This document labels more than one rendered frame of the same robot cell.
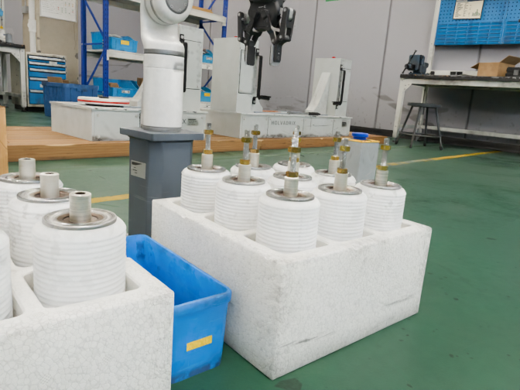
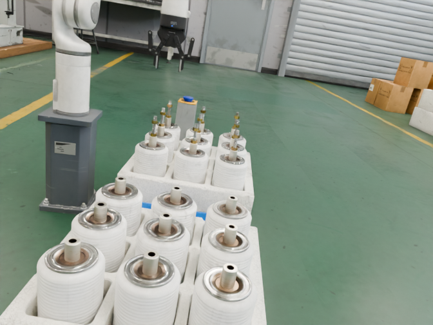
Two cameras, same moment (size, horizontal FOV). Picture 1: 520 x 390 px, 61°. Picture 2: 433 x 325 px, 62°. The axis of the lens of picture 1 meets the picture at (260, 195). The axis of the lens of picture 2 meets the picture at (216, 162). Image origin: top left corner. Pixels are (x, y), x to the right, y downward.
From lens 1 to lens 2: 0.78 m
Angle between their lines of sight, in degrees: 48
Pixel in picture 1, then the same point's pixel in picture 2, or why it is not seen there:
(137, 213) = (64, 181)
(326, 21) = not seen: outside the picture
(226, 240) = (207, 191)
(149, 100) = (72, 92)
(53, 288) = not seen: hidden behind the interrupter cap
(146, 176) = (76, 153)
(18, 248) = not seen: hidden behind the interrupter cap
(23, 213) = (185, 216)
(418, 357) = (265, 215)
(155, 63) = (78, 63)
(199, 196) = (159, 165)
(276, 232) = (236, 180)
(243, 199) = (203, 165)
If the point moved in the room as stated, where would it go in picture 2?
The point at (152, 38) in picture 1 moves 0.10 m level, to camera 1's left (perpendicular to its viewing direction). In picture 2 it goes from (71, 41) to (33, 38)
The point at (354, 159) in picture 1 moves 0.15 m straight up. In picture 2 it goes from (189, 115) to (195, 76)
